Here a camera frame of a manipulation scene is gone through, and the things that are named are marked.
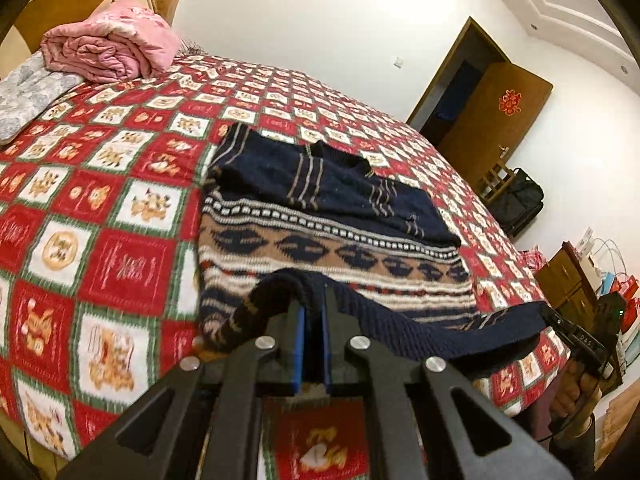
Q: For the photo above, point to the pale floral pillow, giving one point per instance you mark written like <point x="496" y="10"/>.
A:
<point x="25" y="95"/>

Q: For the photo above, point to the navy patterned knit sweater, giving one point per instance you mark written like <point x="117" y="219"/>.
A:
<point x="325" y="195"/>

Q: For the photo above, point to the white wall switch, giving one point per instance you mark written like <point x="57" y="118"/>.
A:
<point x="398" y="61"/>

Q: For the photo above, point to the brown wooden cabinet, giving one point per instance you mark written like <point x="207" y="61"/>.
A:
<point x="565" y="280"/>

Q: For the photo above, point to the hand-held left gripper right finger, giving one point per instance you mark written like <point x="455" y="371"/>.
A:
<point x="326" y="350"/>

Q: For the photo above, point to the brown wooden door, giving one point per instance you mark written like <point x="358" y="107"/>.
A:
<point x="490" y="135"/>

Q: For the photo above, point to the teal box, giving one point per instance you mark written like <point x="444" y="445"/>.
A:
<point x="606" y="282"/>

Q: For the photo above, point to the person's right hand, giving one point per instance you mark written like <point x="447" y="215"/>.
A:
<point x="567" y="395"/>

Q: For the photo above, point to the pink folded quilt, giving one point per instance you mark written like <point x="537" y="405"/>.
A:
<point x="110" y="45"/>

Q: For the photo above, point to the red paper door decoration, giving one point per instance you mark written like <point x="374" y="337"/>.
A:
<point x="510" y="102"/>

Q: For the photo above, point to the person's right forearm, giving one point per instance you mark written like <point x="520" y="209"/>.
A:
<point x="572" y="455"/>

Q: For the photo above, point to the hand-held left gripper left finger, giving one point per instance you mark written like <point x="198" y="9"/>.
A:
<point x="300" y="350"/>

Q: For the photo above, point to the red gift bag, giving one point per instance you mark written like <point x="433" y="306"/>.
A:
<point x="630" y="305"/>

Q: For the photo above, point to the red checkered bedspread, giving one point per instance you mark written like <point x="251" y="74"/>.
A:
<point x="125" y="170"/>

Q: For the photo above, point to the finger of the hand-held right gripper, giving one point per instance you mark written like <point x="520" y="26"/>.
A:
<point x="575" y="331"/>

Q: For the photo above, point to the red plaid bag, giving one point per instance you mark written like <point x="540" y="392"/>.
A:
<point x="534" y="259"/>

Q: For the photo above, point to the wooden chair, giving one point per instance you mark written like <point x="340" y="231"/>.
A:
<point x="495" y="180"/>

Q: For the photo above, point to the black bag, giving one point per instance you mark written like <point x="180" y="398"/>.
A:
<point x="517" y="202"/>

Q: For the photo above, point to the dark wooden door frame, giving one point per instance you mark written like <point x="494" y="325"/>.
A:
<point x="450" y="65"/>

